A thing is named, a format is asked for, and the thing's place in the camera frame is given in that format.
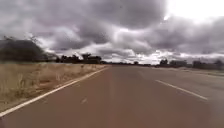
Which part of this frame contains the row of distant trees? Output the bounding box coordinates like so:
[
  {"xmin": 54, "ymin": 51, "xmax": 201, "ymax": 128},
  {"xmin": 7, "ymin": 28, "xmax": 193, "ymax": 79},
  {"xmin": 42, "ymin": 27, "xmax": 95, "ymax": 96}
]
[{"xmin": 107, "ymin": 58, "xmax": 224, "ymax": 71}]

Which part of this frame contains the row of dark trees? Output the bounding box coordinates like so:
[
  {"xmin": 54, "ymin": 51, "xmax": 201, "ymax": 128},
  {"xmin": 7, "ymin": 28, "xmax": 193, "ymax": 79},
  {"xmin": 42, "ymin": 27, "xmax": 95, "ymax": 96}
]
[{"xmin": 0, "ymin": 35, "xmax": 108, "ymax": 65}]

